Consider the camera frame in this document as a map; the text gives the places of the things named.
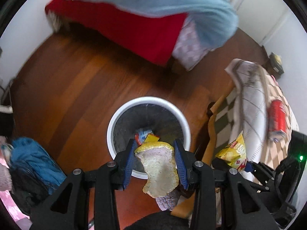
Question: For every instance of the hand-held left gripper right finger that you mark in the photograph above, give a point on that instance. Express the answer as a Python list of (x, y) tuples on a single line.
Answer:
[(180, 166)]

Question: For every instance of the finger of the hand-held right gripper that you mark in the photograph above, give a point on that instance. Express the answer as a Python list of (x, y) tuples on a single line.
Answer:
[(260, 171)]

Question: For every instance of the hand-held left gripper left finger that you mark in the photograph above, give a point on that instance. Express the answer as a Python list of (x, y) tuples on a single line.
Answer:
[(129, 165)]

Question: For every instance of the yellow-edged white sponge slice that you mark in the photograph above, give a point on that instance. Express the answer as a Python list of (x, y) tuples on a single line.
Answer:
[(158, 170)]

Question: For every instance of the yellow snack bag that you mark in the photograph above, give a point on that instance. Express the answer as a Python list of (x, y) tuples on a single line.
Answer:
[(233, 152)]

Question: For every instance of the white trash bin black liner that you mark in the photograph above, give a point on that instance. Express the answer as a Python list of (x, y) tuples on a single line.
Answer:
[(112, 124)]

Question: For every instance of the checkered tablecloth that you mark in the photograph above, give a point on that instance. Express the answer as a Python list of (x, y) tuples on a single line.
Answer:
[(279, 148)]

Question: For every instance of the blue and red wrapper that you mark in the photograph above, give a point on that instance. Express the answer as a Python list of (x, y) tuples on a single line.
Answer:
[(143, 136)]

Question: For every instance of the yellow wrapper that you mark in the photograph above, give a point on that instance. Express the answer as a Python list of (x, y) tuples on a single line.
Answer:
[(151, 139)]

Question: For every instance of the purple fuzzy cloth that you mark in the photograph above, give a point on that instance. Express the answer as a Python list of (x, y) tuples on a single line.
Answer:
[(168, 200)]

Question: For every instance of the light wooden table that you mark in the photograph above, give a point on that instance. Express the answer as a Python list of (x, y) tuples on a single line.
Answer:
[(211, 134)]

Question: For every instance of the red soda can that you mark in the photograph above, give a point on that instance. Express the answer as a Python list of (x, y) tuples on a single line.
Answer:
[(277, 117)]

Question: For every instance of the white grid-pattern cloth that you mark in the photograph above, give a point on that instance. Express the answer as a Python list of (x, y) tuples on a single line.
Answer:
[(251, 115)]

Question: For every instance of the black fuzzy cloth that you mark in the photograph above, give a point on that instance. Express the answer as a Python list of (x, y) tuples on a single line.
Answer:
[(156, 221)]

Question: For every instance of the blue cloth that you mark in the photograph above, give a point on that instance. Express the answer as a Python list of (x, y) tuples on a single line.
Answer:
[(32, 155)]

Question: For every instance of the dark cloth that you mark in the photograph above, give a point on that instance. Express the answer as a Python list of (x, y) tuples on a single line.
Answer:
[(28, 196)]

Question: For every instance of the dark small box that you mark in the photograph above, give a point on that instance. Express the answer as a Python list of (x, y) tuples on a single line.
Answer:
[(276, 63)]

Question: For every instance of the lilac checkered cloth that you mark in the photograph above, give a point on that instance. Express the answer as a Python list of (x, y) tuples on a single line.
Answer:
[(188, 48)]

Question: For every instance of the pink cloth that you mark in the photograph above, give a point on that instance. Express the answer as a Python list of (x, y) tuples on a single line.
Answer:
[(7, 186)]

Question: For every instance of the bed with red sheet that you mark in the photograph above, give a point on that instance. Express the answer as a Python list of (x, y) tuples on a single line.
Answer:
[(134, 33)]

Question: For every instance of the white pipe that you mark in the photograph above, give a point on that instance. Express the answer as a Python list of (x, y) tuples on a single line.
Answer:
[(5, 108)]

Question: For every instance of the white door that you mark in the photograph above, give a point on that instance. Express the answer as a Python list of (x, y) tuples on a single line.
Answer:
[(263, 7)]

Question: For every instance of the light blue blanket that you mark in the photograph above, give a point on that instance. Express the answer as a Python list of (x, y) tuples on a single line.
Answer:
[(153, 0)]

